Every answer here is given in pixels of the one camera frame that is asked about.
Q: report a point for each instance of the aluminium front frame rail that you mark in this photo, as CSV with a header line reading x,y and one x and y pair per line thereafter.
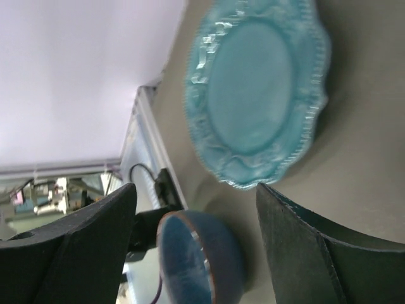
x,y
143,145

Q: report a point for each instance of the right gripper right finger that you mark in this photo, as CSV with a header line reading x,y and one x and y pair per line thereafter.
x,y
315,260

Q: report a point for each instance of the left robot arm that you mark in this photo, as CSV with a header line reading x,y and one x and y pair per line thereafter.
x,y
144,230

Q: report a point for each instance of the teal scalloped ceramic plate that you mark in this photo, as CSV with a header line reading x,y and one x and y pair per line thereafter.
x,y
254,88

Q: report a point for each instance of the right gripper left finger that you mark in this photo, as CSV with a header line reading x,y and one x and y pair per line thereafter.
x,y
76,259

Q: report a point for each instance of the dark blue ceramic bowl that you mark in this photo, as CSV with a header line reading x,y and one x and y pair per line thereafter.
x,y
201,260

